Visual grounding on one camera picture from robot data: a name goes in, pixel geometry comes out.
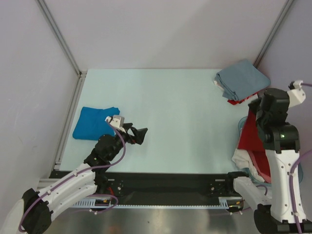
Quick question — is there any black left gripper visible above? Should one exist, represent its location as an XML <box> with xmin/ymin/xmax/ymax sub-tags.
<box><xmin>108</xmin><ymin>122</ymin><xmax>147</xmax><ymax>160</ymax></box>

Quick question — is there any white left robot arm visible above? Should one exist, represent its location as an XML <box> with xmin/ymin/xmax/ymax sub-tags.
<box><xmin>0</xmin><ymin>120</ymin><xmax>148</xmax><ymax>234</ymax></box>

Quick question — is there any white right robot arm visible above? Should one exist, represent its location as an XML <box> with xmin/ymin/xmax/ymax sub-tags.
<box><xmin>225</xmin><ymin>88</ymin><xmax>312</xmax><ymax>234</ymax></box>

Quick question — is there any folded red printed t shirt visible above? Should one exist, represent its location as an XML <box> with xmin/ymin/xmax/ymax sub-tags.
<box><xmin>227</xmin><ymin>92</ymin><xmax>258</xmax><ymax>105</ymax></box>

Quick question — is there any white cloth in basin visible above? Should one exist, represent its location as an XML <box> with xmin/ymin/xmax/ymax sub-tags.
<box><xmin>231</xmin><ymin>126</ymin><xmax>263</xmax><ymax>182</ymax></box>

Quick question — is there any folded grey-blue t shirt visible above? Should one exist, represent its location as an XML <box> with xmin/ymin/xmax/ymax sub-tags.
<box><xmin>214</xmin><ymin>59</ymin><xmax>271</xmax><ymax>100</ymax></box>

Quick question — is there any folded bright blue t shirt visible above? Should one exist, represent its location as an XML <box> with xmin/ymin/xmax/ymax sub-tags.
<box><xmin>72</xmin><ymin>107</ymin><xmax>120</xmax><ymax>141</ymax></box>

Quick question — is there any translucent blue plastic basin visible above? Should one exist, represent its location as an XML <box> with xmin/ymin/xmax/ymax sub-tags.
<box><xmin>237</xmin><ymin>116</ymin><xmax>304</xmax><ymax>187</ymax></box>

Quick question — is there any folded white t shirt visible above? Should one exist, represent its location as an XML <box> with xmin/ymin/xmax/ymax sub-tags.
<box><xmin>214</xmin><ymin>80</ymin><xmax>224</xmax><ymax>90</ymax></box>

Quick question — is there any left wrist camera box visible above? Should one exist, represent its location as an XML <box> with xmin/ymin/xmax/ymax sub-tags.
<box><xmin>105</xmin><ymin>115</ymin><xmax>126</xmax><ymax>133</ymax></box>

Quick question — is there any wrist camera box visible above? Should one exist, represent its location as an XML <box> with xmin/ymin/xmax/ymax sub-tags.
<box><xmin>105</xmin><ymin>115</ymin><xmax>126</xmax><ymax>133</ymax></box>
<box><xmin>287</xmin><ymin>80</ymin><xmax>306</xmax><ymax>108</ymax></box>

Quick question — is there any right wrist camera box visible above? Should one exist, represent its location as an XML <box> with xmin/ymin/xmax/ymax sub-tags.
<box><xmin>287</xmin><ymin>80</ymin><xmax>306</xmax><ymax>108</ymax></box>

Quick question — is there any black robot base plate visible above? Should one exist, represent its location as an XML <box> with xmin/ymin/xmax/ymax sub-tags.
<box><xmin>48</xmin><ymin>171</ymin><xmax>252</xmax><ymax>207</ymax></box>

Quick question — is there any right aluminium frame post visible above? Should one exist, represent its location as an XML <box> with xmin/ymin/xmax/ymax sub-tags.
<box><xmin>253</xmin><ymin>0</ymin><xmax>296</xmax><ymax>68</ymax></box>

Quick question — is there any aluminium frame post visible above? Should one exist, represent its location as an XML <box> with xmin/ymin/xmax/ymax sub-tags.
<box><xmin>253</xmin><ymin>0</ymin><xmax>296</xmax><ymax>68</ymax></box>
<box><xmin>34</xmin><ymin>0</ymin><xmax>82</xmax><ymax>76</ymax></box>

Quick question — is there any left aluminium frame post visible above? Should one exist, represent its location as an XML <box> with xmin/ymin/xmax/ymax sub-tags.
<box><xmin>34</xmin><ymin>0</ymin><xmax>82</xmax><ymax>76</ymax></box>

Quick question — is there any white slotted cable duct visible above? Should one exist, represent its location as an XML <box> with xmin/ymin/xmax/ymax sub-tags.
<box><xmin>71</xmin><ymin>197</ymin><xmax>243</xmax><ymax>212</ymax></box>

